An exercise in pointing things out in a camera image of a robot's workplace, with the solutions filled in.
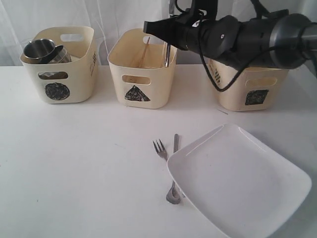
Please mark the cream bin with triangle mark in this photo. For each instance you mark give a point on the cream bin with triangle mark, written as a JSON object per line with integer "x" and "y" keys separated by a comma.
{"x": 147, "y": 87}

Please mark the steel bowl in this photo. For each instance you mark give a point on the steel bowl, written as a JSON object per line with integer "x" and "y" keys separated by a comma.
{"x": 53, "y": 75}

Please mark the white square plate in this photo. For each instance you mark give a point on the white square plate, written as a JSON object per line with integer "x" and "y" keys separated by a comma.
{"x": 242, "y": 186}

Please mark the steel fork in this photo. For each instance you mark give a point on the steel fork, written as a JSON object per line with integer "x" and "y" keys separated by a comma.
{"x": 160, "y": 149}

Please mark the steel mug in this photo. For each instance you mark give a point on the steel mug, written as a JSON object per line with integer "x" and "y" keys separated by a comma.
{"x": 35, "y": 51}
{"x": 59, "y": 55}

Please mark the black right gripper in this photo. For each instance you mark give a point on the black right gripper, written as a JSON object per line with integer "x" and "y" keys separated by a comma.
{"x": 197, "y": 34}

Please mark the steel spoon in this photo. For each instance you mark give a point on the steel spoon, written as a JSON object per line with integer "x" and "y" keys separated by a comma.
{"x": 173, "y": 196}

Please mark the white curtain backdrop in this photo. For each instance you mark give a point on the white curtain backdrop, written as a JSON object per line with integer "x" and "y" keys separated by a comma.
{"x": 22, "y": 20}

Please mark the cream bin with square mark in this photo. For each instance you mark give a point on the cream bin with square mark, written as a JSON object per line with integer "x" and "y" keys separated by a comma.
{"x": 255, "y": 89}

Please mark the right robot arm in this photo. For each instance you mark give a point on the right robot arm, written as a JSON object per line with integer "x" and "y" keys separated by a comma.
{"x": 270, "y": 43}

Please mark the steel knife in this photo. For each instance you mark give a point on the steel knife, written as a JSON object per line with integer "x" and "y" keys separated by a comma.
{"x": 171, "y": 7}

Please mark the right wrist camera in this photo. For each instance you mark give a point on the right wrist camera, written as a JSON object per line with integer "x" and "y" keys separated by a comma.
{"x": 205, "y": 9}

